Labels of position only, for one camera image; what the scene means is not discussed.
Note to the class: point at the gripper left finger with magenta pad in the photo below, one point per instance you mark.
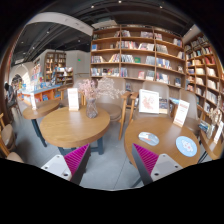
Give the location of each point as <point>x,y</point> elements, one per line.
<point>70,167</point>

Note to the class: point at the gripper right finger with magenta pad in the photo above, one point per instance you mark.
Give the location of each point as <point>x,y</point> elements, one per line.
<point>152,166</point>

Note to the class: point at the round wooden table with mousepad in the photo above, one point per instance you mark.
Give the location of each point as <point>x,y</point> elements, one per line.
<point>167,132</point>

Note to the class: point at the round wooden table centre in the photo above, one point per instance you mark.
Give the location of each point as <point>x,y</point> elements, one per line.
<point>69,129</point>

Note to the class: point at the white sign stand with red text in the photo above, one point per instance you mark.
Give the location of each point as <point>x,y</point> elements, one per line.
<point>181,113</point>

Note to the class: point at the small round wooden table left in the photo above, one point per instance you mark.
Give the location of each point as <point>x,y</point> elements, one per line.
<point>43,108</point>

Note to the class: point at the white framed floral picture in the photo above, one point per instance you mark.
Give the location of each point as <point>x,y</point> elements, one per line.
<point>148,101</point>

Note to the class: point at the wooden chair far left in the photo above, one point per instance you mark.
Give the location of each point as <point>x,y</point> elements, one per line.
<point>8,141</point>

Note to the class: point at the white sign stand on centre table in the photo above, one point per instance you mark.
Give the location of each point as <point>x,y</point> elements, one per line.
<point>73,100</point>

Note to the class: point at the beige cushioned wooden chair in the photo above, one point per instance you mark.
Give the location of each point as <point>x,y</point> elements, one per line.
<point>116,108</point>

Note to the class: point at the round wooden table far right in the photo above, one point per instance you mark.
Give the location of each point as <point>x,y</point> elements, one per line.
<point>213,149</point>

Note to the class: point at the blue orange display counter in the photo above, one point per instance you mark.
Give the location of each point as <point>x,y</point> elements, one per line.
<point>44,94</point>

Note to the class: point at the white sign on left table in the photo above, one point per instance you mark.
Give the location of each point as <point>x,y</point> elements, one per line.
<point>33,102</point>

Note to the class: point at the glass vase with dried flowers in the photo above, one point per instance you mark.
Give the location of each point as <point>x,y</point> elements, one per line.
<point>93,90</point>

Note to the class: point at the distant wooden bookshelf left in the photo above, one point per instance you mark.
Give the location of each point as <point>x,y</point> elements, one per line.
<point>55,69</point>

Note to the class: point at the wooden bookshelf right wall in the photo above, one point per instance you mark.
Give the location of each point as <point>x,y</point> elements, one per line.
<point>204,75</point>

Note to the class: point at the large wooden bookshelf back wall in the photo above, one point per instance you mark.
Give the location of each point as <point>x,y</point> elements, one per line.
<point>138,52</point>

